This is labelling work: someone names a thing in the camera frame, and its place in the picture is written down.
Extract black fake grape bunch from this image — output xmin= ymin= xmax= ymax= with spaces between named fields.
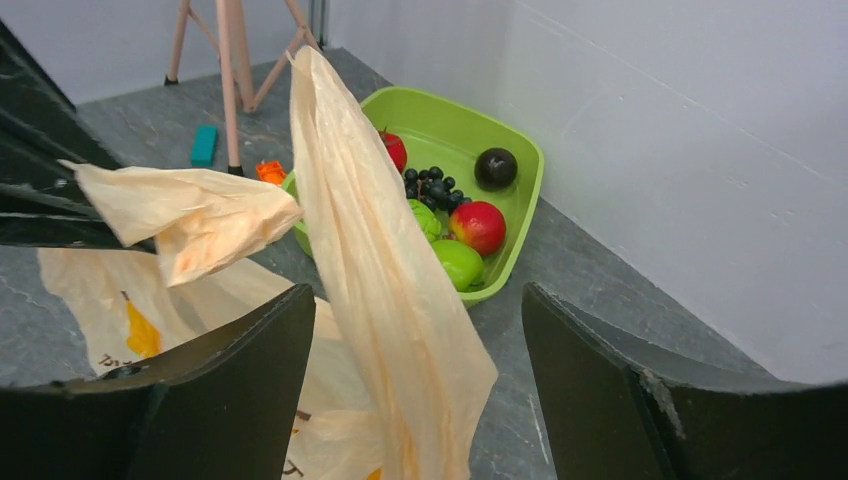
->
xmin=402 ymin=166 xmax=472 ymax=214

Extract green plastic basin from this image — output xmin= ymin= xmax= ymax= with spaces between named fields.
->
xmin=281 ymin=86 xmax=546 ymax=309

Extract red fake apple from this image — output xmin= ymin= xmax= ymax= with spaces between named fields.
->
xmin=449 ymin=201 xmax=507 ymax=257

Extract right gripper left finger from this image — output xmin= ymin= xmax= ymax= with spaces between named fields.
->
xmin=1 ymin=284 xmax=316 ymax=479

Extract dark purple fake plum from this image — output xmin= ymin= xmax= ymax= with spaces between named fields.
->
xmin=474 ymin=147 xmax=518 ymax=191

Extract green bumpy fake fruit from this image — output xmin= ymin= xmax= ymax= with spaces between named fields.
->
xmin=407 ymin=199 xmax=442 ymax=243

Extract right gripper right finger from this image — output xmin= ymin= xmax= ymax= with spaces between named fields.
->
xmin=521 ymin=283 xmax=847 ymax=479

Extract orange curved toy block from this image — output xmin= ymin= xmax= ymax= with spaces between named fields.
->
xmin=256 ymin=161 xmax=287 ymax=186

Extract pink music stand tripod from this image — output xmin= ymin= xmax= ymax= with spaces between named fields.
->
xmin=164 ymin=0 xmax=319 ymax=176

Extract green fake apple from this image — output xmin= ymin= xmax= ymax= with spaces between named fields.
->
xmin=431 ymin=239 xmax=484 ymax=292

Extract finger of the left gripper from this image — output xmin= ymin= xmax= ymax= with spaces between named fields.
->
xmin=1 ymin=26 xmax=123 ymax=250

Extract beige plastic banana-print bag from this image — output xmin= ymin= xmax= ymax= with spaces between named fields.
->
xmin=38 ymin=46 xmax=497 ymax=479

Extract red fake pomegranate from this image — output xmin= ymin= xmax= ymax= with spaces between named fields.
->
xmin=379 ymin=129 xmax=408 ymax=173

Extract teal toy block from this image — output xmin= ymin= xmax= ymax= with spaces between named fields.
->
xmin=190 ymin=125 xmax=218 ymax=168

